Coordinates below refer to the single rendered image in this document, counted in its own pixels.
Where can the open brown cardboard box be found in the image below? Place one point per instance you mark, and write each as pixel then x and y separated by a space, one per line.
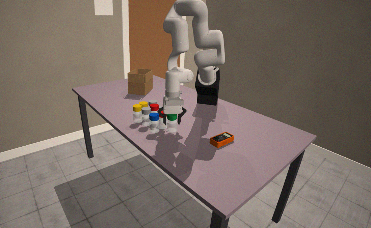
pixel 140 83

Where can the orange digital multimeter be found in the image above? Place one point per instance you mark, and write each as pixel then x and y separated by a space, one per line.
pixel 221 139

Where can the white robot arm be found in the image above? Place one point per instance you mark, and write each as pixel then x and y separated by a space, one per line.
pixel 175 25

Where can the bottle with green cap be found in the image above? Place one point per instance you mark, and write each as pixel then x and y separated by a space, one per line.
pixel 171 123

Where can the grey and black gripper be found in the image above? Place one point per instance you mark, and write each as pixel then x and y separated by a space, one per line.
pixel 171 110

